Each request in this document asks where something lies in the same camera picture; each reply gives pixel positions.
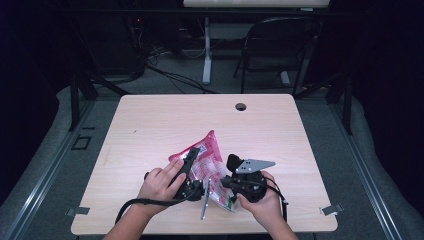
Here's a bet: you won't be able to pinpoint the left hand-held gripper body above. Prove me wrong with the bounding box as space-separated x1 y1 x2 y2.
174 178 212 221

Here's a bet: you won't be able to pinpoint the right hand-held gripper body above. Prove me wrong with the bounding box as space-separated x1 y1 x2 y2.
226 153 277 203

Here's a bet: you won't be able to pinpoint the red and white plastic bag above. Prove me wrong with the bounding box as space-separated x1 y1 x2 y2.
168 129 240 213

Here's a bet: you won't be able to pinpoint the person's right hand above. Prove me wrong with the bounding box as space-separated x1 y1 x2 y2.
237 170 285 231

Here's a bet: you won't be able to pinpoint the person's left hand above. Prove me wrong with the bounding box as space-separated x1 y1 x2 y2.
137 159 188 218

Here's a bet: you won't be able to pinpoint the white desk leg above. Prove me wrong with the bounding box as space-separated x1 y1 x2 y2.
202 16 213 85
279 70 292 87

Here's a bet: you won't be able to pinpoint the black metal stand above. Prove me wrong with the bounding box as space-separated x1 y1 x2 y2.
294 71 354 136
68 71 131 132

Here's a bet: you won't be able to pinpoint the dark computer tower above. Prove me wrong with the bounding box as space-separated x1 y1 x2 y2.
99 13 148 76

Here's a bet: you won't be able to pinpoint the black folding chair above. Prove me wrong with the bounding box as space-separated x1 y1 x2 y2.
233 16 323 96

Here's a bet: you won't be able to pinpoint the right hand-held gripper black cable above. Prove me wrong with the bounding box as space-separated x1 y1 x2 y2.
264 176 288 223

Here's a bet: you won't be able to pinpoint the hand-held gripper black cable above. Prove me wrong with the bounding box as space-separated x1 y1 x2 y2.
264 176 288 223
114 191 198 225

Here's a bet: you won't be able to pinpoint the left hand-held gripper black cable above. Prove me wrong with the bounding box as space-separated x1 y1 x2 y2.
114 191 198 225

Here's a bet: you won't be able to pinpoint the black floor cables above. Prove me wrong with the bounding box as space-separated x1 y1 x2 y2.
146 63 218 95

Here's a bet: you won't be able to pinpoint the grey metal table bracket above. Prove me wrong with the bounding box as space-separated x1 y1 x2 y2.
65 206 91 217
319 203 344 216

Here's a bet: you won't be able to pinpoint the aluminium floor rail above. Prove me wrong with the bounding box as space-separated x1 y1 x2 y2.
331 99 406 240
0 99 98 240

